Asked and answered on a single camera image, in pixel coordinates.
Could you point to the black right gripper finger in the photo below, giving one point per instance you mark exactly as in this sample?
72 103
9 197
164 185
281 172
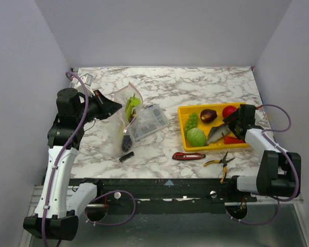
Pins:
233 118
237 130

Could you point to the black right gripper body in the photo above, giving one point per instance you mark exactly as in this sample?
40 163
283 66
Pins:
241 123

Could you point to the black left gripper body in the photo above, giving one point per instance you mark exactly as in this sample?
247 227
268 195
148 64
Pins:
94 109

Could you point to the grey toy fish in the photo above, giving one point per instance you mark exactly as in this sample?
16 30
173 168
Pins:
217 133

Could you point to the clear zip top bag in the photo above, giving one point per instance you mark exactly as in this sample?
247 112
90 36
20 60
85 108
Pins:
121 125

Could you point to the green celery stalk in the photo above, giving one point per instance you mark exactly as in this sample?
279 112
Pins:
132 102

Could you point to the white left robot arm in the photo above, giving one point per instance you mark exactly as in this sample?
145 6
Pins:
56 216

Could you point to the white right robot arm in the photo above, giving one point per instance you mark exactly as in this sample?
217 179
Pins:
279 174

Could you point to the red tomato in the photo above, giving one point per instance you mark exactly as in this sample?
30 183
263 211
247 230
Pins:
227 111

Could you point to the red chili pepper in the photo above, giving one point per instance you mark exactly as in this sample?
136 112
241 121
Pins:
232 140

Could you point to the dark red onion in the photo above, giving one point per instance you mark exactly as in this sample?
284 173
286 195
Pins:
208 115

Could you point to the yellow plastic tray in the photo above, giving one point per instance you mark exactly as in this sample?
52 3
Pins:
185 111

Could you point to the green grape bunch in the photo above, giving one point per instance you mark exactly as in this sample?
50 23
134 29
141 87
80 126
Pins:
192 122

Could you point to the green cabbage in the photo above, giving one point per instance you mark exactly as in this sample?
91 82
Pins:
196 137

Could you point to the clear plastic screw box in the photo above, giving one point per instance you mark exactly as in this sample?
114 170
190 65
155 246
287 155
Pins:
151 120

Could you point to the black ic chip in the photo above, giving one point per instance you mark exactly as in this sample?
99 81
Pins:
126 156

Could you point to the red utility knife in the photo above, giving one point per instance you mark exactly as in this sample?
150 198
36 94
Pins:
180 156

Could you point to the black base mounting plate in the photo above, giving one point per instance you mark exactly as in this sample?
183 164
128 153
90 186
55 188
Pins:
166 196

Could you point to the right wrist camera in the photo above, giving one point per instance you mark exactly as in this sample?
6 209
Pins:
258 115

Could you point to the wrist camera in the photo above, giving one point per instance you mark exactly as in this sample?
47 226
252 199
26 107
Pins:
87 80
258 115

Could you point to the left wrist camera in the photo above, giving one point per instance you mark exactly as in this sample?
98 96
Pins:
87 80

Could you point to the yellow handled pliers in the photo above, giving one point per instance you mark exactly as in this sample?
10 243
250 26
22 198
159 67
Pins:
224 163

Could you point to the aluminium rail frame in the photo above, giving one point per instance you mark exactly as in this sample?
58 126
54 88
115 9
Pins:
237 213

